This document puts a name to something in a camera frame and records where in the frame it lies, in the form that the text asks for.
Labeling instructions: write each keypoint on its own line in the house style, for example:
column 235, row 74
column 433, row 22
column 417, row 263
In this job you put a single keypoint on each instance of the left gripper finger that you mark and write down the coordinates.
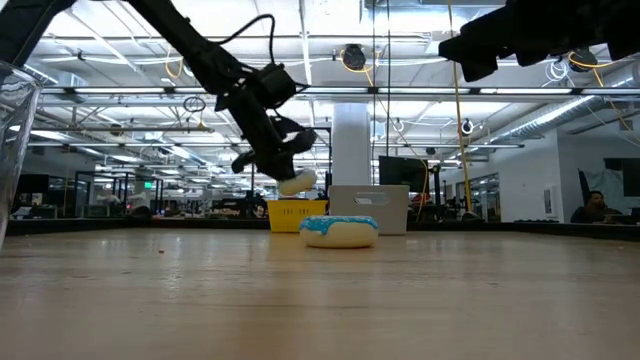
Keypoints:
column 269, row 169
column 286, row 167

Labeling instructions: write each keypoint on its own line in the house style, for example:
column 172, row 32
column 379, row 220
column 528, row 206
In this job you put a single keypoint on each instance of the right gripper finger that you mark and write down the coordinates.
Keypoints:
column 475, row 42
column 487, row 60

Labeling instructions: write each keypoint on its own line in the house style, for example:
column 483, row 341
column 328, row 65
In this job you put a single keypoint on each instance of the mint iced toy donut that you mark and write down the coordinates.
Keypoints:
column 300, row 184

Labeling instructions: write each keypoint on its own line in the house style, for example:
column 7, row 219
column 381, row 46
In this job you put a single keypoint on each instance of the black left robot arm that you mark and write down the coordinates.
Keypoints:
column 190, row 45

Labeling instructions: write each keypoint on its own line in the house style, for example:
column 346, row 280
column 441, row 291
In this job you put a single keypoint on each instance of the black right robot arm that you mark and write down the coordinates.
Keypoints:
column 620, row 25

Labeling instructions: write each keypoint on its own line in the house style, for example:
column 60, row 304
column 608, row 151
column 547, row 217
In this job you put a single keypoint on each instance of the yellow plastic basket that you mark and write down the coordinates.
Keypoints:
column 287, row 215

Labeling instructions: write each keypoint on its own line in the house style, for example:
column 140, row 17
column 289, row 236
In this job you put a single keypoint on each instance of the white square pillar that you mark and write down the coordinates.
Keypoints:
column 351, row 145

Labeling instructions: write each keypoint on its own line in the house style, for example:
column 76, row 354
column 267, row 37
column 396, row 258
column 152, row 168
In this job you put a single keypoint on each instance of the blue iced toy donut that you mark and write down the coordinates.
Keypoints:
column 339, row 239

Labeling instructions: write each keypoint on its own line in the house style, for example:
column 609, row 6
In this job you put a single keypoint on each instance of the grey plastic bin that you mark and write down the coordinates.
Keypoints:
column 370, row 210

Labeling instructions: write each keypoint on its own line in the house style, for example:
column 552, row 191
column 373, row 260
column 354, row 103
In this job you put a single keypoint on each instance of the long ceiling light bar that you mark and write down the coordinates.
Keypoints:
column 350, row 91

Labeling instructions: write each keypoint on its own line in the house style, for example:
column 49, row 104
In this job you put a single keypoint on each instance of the black monitor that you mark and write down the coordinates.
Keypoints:
column 402, row 172

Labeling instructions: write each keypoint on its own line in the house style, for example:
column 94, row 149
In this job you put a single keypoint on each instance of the person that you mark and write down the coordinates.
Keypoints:
column 595, row 207

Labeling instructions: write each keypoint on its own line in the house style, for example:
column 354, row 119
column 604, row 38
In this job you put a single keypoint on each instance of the clear plastic container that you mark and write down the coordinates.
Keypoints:
column 15, row 150

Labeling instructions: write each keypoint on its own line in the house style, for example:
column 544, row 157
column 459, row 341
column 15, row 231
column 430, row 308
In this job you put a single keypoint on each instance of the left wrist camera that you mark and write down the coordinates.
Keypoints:
column 277, row 85

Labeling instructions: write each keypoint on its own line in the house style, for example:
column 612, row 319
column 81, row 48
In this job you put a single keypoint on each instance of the silver air duct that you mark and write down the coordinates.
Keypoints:
column 550, row 117

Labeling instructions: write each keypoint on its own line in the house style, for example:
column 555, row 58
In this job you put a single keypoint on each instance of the dark wall screen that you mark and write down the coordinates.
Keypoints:
column 631, row 177

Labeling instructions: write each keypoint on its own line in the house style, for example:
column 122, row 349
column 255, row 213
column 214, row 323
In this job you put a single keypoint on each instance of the black aluminium table frame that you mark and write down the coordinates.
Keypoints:
column 75, row 226

